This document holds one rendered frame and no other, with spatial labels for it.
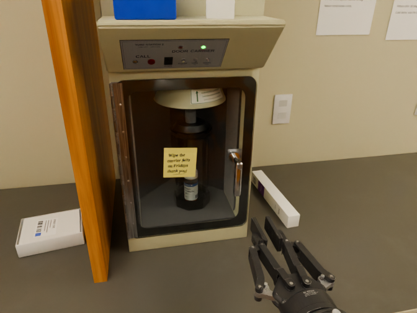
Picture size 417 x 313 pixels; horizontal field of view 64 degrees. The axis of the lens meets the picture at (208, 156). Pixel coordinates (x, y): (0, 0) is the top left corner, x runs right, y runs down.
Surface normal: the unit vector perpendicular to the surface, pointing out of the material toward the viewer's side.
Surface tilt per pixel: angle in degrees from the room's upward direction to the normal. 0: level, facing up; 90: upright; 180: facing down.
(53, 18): 90
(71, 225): 0
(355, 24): 90
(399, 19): 90
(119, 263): 0
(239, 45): 135
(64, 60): 90
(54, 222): 0
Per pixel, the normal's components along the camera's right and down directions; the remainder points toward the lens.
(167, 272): 0.01, -0.90
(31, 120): 0.20, 0.43
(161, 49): 0.14, 0.94
